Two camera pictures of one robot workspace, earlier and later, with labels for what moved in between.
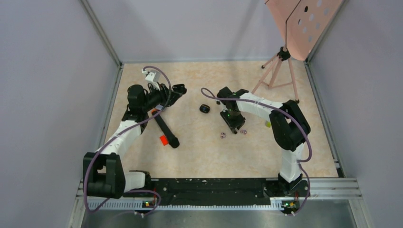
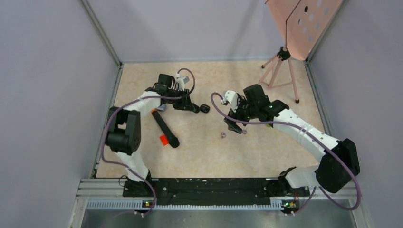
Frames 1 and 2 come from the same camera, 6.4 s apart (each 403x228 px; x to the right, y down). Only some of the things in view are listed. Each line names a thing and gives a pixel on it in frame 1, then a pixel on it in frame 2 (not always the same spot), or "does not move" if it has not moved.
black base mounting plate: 228,191 does not move
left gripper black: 163,91 -> 186,103
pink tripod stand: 284,54 does not move
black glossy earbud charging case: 205,108 does not move
